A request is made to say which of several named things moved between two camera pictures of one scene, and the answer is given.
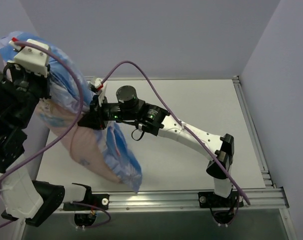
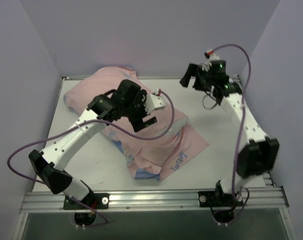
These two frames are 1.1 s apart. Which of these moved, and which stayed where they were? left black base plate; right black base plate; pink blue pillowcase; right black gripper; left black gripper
Moved: right black gripper; pink blue pillowcase; left black gripper
Stayed: left black base plate; right black base plate
